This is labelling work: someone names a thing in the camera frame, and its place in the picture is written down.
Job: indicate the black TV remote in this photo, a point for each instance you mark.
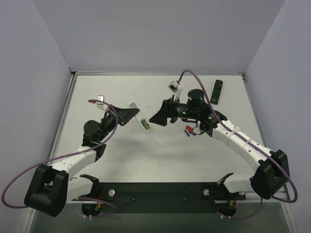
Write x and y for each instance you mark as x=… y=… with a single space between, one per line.
x=216 y=92

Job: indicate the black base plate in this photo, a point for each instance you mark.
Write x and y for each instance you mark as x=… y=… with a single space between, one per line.
x=167 y=198

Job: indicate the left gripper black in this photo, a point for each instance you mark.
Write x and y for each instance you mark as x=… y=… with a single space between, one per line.
x=117 y=115

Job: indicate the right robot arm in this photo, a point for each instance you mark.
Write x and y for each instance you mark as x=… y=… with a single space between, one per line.
x=270 y=168

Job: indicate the white AC remote with display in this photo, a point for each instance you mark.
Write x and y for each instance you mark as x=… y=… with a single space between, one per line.
x=132 y=105

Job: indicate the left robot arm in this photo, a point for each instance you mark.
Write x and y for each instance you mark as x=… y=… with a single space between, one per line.
x=52 y=186

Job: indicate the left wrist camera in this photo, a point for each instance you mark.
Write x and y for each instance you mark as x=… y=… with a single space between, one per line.
x=100 y=102

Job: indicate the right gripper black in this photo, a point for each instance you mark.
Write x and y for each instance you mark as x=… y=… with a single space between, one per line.
x=168 y=111

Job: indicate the red orange battery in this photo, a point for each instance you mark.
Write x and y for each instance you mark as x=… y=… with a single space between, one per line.
x=189 y=128

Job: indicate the white battery cover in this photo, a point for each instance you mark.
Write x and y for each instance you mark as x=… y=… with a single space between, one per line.
x=161 y=142

